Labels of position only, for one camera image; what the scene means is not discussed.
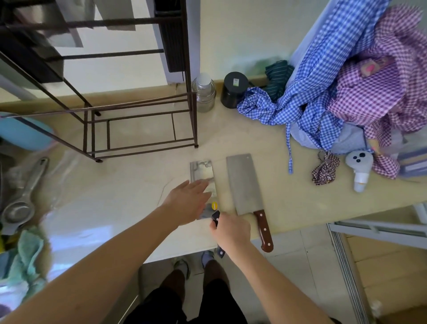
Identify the person's right hand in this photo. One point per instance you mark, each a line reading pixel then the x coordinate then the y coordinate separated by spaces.
pixel 232 230

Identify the person's left hand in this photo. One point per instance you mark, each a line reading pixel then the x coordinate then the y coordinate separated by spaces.
pixel 186 202

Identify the person's right fingers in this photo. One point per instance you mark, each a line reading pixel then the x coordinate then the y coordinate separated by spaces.
pixel 216 225

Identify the person's left fingers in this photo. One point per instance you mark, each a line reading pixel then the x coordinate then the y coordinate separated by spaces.
pixel 200 192

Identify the person's right forearm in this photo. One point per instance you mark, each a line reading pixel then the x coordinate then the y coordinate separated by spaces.
pixel 277 287

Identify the person's left forearm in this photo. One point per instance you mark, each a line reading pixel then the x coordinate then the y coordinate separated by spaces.
pixel 90 267

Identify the person's right shoe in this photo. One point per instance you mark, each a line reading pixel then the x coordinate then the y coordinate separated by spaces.
pixel 207 257

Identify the person's shoe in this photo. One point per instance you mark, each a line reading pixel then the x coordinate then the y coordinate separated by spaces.
pixel 181 267
pixel 207 257

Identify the person's left shoe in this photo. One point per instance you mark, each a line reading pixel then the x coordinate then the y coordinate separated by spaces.
pixel 181 267

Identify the person's legs in black shorts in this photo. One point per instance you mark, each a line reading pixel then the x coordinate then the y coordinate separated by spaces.
pixel 186 300

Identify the clear glass jar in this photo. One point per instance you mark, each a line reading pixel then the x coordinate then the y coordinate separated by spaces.
pixel 204 91

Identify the black cylindrical container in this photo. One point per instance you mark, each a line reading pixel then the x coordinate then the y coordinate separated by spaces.
pixel 234 89

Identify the small purple checkered scrunchie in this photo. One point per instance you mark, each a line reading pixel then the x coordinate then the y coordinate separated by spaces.
pixel 325 168

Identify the dark green striped cloth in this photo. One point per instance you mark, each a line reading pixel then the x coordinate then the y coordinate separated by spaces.
pixel 277 80

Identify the white handheld controller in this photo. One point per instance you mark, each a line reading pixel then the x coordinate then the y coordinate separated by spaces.
pixel 359 167

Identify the blue checkered cloth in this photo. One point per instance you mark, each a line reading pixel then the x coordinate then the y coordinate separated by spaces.
pixel 320 86

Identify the metal strainer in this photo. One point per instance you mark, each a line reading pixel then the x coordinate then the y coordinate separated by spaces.
pixel 23 200

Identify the green towel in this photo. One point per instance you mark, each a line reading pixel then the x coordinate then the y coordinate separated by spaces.
pixel 28 257

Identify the light blue plastic basin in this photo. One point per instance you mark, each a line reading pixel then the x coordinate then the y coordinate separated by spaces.
pixel 23 132

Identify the clear plastic storage box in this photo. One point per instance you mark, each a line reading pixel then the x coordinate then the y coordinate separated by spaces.
pixel 412 153

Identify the purple checkered cloth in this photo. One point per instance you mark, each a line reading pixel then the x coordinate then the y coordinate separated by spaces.
pixel 383 80

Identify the aluminium sliding door frame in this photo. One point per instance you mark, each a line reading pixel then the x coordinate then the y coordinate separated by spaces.
pixel 367 253

